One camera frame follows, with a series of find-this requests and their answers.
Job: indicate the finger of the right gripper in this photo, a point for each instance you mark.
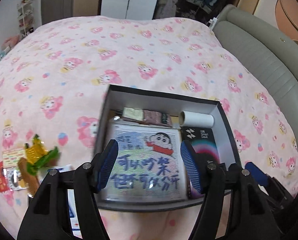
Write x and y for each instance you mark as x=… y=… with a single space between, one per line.
x=276 y=194

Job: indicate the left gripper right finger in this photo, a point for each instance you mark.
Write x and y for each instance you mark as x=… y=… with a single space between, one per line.
x=250 y=216

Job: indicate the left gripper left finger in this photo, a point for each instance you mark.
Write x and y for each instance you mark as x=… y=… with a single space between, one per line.
x=47 y=216

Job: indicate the black Smart Devil box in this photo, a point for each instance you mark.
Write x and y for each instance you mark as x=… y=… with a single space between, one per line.
x=203 y=142

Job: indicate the cartoon bead art pack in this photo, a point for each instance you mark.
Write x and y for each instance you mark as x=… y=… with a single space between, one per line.
x=149 y=168

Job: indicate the white lint roller refill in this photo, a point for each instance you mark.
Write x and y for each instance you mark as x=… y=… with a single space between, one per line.
x=191 y=119

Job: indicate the white alcohol wipes pack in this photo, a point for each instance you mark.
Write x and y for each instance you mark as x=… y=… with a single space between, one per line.
x=71 y=204

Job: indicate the brown wooden comb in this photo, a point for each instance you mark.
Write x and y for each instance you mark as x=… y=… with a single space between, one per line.
x=30 y=181

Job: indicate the red envelope packet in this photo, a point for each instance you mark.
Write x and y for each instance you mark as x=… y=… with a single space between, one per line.
x=4 y=185

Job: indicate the green yellow snack wrapper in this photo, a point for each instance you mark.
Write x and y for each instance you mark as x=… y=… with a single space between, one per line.
x=38 y=156

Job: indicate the yellow printed card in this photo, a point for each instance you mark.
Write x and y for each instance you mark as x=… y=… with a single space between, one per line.
x=12 y=156

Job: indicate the grey upholstered headboard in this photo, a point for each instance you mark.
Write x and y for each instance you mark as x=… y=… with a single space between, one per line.
x=269 y=55

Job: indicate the black Daphne shoe box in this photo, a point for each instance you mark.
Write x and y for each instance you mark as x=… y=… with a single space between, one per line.
x=119 y=97

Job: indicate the pink cartoon print bedspread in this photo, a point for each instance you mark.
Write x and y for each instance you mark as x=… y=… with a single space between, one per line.
x=53 y=84

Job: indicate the white shelf rack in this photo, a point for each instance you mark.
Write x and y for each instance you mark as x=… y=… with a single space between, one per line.
x=25 y=18

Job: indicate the beige drawer cabinet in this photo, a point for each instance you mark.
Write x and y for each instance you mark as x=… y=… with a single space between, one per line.
x=86 y=7

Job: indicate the round orange wall decor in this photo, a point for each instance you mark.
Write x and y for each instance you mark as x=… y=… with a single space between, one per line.
x=286 y=13

